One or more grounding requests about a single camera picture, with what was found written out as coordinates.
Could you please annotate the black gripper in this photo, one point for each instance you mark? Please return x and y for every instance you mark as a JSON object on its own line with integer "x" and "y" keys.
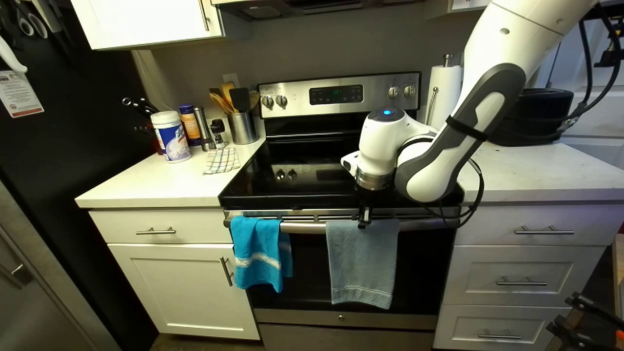
{"x": 368, "y": 199}

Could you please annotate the light blue towel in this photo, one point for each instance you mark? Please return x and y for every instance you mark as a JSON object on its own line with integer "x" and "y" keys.
{"x": 360, "y": 273}

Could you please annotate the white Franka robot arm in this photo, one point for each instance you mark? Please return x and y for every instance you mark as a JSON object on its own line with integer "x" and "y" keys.
{"x": 493, "y": 58}

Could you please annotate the bright blue striped towel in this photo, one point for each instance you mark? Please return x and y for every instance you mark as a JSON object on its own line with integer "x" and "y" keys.
{"x": 255, "y": 245}

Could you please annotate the white paper towel roll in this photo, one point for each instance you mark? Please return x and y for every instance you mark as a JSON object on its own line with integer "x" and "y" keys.
{"x": 442, "y": 89}

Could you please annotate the black stainless steel stove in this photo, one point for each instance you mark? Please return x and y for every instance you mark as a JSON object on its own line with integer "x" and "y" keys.
{"x": 292, "y": 175}

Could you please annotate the steel utensil holder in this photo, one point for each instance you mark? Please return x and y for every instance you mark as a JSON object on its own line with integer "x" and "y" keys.
{"x": 242, "y": 128}

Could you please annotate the white checkered trivet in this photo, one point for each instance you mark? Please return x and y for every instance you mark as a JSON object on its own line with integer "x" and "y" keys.
{"x": 222, "y": 158}

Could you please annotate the white cabinet with drawers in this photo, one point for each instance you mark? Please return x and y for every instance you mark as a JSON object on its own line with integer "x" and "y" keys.
{"x": 518, "y": 273}

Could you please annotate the small shaker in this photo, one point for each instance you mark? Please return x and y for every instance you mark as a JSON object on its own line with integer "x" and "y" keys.
{"x": 220, "y": 130}

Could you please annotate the black spatula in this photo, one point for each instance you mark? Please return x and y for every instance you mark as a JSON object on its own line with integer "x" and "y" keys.
{"x": 240, "y": 97}

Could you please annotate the yellow spatula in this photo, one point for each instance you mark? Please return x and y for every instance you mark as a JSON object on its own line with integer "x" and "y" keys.
{"x": 226, "y": 93}

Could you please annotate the slim steel bottle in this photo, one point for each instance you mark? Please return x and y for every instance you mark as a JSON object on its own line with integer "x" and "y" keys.
{"x": 203, "y": 128}

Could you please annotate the wooden spoon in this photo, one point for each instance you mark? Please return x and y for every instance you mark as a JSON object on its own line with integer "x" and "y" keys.
{"x": 218, "y": 99}

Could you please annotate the white cabinet with door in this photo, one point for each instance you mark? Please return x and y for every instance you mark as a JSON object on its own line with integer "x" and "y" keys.
{"x": 181, "y": 284}

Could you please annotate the orange spice bottle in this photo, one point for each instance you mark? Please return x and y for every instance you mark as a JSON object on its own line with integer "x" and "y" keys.
{"x": 189, "y": 124}

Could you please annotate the white wipes canister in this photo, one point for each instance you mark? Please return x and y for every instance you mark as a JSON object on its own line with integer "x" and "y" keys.
{"x": 169, "y": 136}

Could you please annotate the black countertop appliance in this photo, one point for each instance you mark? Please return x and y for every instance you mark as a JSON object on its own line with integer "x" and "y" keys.
{"x": 552, "y": 117}

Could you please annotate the dark range hood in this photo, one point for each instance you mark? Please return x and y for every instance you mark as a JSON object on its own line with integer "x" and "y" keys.
{"x": 292, "y": 7}

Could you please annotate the black stand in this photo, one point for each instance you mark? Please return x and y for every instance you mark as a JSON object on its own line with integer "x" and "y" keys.
{"x": 585, "y": 321}

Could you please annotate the black refrigerator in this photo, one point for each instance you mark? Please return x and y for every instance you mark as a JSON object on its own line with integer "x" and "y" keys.
{"x": 70, "y": 167}

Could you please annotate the red white paper notice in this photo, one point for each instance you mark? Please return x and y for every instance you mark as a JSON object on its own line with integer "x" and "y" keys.
{"x": 17, "y": 93}

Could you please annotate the white plastic hook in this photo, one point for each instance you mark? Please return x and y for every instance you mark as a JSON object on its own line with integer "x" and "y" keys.
{"x": 11, "y": 54}

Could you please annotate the white wall outlet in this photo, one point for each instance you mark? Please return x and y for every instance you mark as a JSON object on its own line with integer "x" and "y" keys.
{"x": 230, "y": 80}

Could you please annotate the white wall cabinet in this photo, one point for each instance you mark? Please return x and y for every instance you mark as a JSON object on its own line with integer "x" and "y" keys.
{"x": 142, "y": 21}

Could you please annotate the black clamp mount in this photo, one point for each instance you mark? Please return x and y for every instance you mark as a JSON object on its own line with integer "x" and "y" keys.
{"x": 614, "y": 45}

